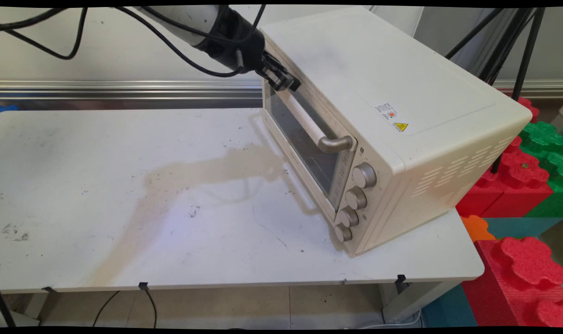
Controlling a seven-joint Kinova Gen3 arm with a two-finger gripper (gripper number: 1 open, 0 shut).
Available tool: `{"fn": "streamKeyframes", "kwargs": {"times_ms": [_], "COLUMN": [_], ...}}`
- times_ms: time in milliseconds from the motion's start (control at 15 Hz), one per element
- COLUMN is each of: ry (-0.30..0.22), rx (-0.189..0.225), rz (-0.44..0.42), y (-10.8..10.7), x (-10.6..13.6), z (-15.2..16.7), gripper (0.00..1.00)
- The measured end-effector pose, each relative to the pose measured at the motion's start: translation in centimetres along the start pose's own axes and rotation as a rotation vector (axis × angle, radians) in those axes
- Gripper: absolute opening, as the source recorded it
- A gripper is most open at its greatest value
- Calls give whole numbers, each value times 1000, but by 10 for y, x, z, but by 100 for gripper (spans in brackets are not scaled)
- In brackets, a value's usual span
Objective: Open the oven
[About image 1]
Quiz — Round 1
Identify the small red foam block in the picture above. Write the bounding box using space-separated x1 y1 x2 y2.
517 96 541 124

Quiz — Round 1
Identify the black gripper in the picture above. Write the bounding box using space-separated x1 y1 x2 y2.
207 7 302 92

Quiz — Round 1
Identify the black cable to gripper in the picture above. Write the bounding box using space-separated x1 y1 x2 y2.
114 6 244 77

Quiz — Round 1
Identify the aluminium profile rail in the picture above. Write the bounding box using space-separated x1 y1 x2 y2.
0 80 563 101

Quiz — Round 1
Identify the long black tripod leg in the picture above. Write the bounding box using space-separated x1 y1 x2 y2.
491 7 546 174

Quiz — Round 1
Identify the cream toaster oven body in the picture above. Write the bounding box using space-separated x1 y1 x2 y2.
258 6 533 258

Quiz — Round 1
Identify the orange foam block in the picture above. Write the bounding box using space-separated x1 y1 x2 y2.
460 214 496 243

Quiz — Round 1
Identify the large silver oven knob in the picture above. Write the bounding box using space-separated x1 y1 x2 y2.
352 162 377 188

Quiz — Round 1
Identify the thin black tripod leg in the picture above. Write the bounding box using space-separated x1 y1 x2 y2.
445 8 505 60

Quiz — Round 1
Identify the black looping robot cable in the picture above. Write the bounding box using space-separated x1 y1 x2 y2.
0 6 88 60

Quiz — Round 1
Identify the green foam block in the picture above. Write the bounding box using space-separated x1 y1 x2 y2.
518 122 563 218

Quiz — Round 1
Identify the white floor cable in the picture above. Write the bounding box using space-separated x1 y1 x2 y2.
356 310 424 330

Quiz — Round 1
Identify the teal foam block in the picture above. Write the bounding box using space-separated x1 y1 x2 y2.
483 217 563 239
421 284 478 328

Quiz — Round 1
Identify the oven glass door with handle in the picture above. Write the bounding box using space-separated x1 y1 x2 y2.
262 77 358 222

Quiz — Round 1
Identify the large red foam block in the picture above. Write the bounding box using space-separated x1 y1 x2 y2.
462 237 563 328

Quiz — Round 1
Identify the black floor cable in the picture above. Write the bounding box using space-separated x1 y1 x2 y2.
92 289 158 329

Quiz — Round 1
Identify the black tripod leg bundle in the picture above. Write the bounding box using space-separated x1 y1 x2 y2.
477 7 533 85

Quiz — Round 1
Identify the white table leg frame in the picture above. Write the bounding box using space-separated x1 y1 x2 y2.
378 277 464 324

